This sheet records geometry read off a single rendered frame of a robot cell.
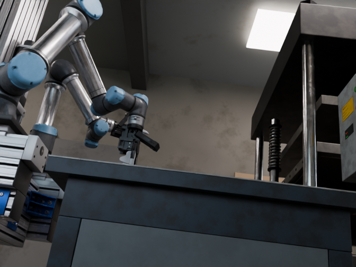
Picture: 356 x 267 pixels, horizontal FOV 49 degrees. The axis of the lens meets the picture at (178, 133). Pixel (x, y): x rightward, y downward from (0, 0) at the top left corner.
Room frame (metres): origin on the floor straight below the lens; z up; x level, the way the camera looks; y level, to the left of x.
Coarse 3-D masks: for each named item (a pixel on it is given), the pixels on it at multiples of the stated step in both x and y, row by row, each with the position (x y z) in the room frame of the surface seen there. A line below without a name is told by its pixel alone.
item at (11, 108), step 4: (0, 96) 1.25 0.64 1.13; (4, 96) 1.25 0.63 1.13; (8, 96) 1.26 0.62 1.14; (0, 100) 1.25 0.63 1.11; (4, 100) 1.26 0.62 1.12; (8, 100) 1.27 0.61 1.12; (12, 100) 1.28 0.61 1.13; (0, 104) 1.25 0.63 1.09; (4, 104) 1.26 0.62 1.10; (8, 104) 1.27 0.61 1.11; (12, 104) 1.28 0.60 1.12; (16, 104) 1.31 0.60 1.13; (0, 108) 1.24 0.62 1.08; (4, 108) 1.26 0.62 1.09; (8, 108) 1.27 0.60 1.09; (12, 108) 1.28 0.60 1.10; (0, 112) 1.24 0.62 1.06; (4, 112) 1.26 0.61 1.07; (8, 112) 1.27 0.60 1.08; (12, 112) 1.28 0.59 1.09
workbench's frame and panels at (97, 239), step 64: (64, 192) 0.86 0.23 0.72; (128, 192) 0.86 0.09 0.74; (192, 192) 0.85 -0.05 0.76; (256, 192) 0.83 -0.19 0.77; (320, 192) 0.82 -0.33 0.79; (64, 256) 0.86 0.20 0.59; (128, 256) 0.86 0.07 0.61; (192, 256) 0.85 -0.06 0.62; (256, 256) 0.85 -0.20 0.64; (320, 256) 0.84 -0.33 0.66
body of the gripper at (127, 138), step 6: (126, 126) 1.53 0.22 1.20; (132, 126) 1.51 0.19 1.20; (138, 126) 1.52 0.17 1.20; (126, 132) 1.53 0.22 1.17; (132, 132) 1.54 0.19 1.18; (120, 138) 1.51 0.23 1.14; (126, 138) 1.51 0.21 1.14; (132, 138) 1.51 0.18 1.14; (120, 144) 1.52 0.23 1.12; (126, 144) 1.52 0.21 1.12; (132, 144) 1.51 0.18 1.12; (138, 144) 1.53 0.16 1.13; (120, 150) 1.54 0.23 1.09; (126, 150) 1.54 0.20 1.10; (138, 150) 1.56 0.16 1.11
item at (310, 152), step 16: (304, 48) 1.56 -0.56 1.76; (304, 64) 1.57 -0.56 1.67; (304, 80) 1.57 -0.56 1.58; (304, 96) 1.57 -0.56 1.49; (304, 112) 1.57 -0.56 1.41; (304, 128) 1.57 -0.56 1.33; (256, 144) 2.73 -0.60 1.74; (304, 144) 1.57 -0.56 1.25; (256, 160) 2.72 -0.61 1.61; (304, 160) 1.57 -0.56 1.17; (256, 176) 2.72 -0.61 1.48; (304, 176) 1.57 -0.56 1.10
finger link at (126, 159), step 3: (129, 153) 1.51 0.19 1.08; (135, 153) 1.51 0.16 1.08; (123, 156) 1.51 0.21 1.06; (126, 156) 1.51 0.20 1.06; (129, 156) 1.51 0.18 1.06; (135, 156) 1.53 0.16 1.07; (120, 159) 1.51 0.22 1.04; (123, 159) 1.51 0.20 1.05; (126, 159) 1.51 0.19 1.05; (129, 159) 1.51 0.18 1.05; (132, 159) 1.50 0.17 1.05; (123, 162) 1.51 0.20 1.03; (126, 162) 1.50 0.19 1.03; (129, 162) 1.50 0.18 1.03; (132, 162) 1.50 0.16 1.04
